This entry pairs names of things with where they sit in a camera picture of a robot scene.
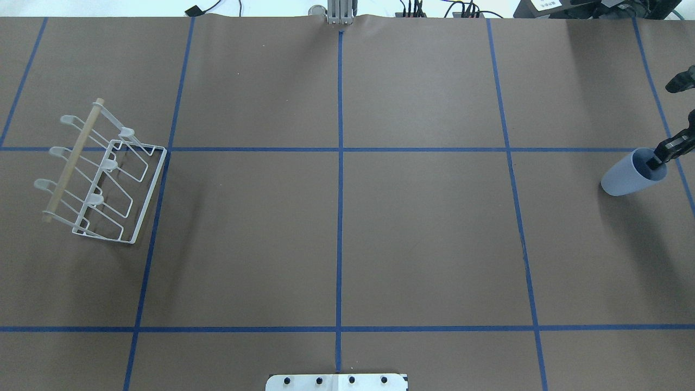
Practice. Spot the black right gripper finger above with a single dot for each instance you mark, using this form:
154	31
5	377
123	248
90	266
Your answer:
674	147
683	81

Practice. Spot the light blue plastic cup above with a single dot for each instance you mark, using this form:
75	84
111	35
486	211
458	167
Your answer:
632	174

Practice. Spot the small black adapter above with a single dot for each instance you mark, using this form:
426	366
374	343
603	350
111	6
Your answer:
194	11

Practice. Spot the aluminium frame post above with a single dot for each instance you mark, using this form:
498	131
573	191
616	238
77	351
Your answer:
341	12

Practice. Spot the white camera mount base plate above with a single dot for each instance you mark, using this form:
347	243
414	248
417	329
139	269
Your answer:
363	381

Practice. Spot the white wire cup holder rack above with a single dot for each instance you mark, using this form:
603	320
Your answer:
107	180

